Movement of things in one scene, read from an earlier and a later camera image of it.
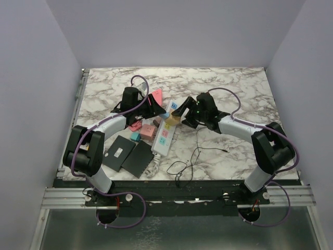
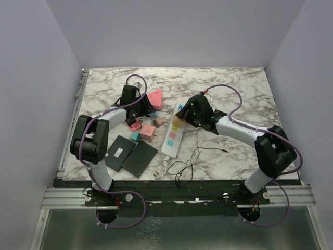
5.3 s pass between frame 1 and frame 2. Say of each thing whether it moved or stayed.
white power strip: moved
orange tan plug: moved
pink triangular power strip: stayed
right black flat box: stayed
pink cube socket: stayed
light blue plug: moved
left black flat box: stayed
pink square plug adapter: stayed
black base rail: stayed
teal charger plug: stayed
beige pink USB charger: stayed
